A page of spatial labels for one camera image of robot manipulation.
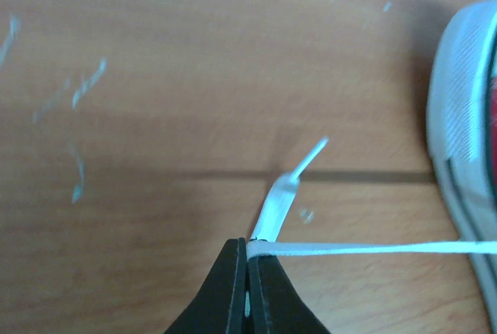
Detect red canvas sneaker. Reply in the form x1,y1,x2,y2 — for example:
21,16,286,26
426,0,497,334

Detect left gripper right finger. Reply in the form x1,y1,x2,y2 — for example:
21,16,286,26
247,256,329,334

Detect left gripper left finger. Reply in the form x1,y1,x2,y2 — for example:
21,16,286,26
165,238,247,334

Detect white shoelace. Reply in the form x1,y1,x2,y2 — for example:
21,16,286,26
246,136,497,260

